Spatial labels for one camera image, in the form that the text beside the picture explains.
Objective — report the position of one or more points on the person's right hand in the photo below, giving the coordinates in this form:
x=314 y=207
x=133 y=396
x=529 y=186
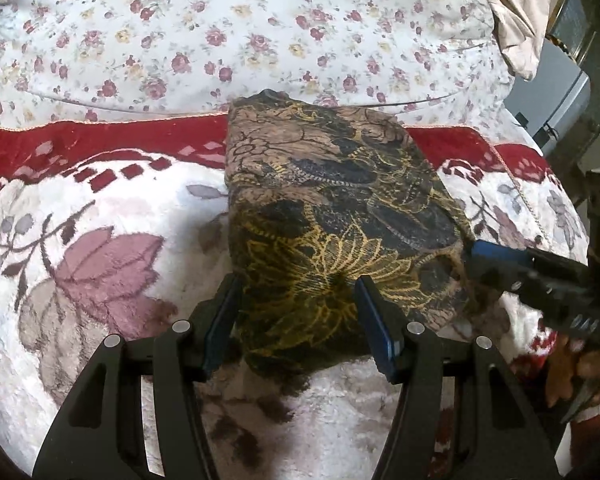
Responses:
x=565 y=375

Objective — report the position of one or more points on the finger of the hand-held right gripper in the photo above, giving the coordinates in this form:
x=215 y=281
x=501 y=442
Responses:
x=500 y=251
x=502 y=285

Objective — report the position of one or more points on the red and white plush blanket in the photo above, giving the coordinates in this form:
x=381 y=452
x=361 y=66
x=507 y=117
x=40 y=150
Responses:
x=105 y=260

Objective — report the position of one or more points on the white floral quilt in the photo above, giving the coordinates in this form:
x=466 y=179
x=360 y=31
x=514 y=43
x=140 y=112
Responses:
x=230 y=35

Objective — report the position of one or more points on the white appliance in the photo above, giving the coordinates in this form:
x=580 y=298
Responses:
x=550 y=105

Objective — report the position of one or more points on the beige cloth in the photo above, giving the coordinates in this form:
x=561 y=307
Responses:
x=515 y=15

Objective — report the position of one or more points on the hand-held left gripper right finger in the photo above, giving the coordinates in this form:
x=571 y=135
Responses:
x=380 y=330

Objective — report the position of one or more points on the brown floral patterned garment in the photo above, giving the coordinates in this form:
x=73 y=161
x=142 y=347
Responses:
x=340 y=185

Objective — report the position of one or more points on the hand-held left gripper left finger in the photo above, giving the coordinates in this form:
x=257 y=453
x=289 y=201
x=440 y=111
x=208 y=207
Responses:
x=221 y=325

